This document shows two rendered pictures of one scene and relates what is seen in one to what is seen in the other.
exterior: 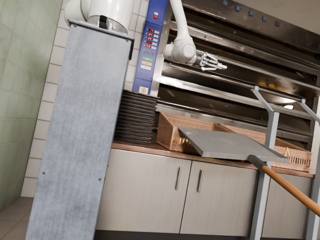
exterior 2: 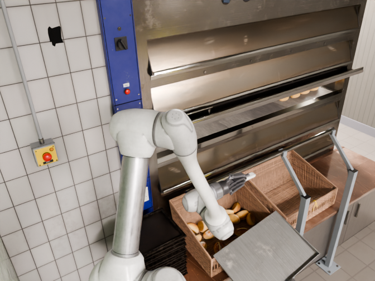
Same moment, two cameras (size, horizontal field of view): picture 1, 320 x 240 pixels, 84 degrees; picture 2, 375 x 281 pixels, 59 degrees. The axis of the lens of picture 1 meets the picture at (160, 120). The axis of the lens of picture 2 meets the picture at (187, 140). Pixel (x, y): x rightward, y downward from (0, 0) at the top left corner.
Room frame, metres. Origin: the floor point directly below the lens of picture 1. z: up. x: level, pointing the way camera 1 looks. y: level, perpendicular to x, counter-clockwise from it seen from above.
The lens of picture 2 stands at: (-0.07, 0.44, 2.27)
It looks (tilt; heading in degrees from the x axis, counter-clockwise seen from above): 30 degrees down; 341
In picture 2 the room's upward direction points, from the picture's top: 2 degrees counter-clockwise
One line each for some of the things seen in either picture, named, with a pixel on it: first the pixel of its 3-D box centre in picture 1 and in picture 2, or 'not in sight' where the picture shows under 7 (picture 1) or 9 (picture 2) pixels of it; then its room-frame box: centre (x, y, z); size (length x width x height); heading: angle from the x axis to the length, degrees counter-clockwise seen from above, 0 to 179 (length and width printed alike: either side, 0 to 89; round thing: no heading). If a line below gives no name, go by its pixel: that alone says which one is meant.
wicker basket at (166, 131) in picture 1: (196, 133); (222, 219); (1.41, -0.31, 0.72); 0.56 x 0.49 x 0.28; 103
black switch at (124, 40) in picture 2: not in sight; (121, 39); (1.51, 0.20, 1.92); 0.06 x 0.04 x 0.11; 103
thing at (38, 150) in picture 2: not in sight; (44, 152); (1.42, 0.64, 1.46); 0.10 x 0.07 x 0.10; 103
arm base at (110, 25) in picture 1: (106, 33); not in sight; (0.67, 0.26, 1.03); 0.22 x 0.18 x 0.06; 12
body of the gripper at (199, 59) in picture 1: (200, 60); (226, 186); (1.17, -0.19, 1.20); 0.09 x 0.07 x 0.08; 103
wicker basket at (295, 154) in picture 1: (260, 145); (287, 187); (1.55, -0.90, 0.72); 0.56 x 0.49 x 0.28; 104
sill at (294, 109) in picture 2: (242, 98); (261, 121); (1.82, -0.80, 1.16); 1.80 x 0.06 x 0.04; 103
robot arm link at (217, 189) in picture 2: (190, 57); (215, 191); (1.15, -0.12, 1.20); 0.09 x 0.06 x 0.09; 13
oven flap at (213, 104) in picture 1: (242, 112); (262, 139); (1.80, -0.81, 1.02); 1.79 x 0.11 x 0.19; 103
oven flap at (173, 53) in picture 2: (254, 38); (273, 33); (1.80, -0.81, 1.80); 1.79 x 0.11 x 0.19; 103
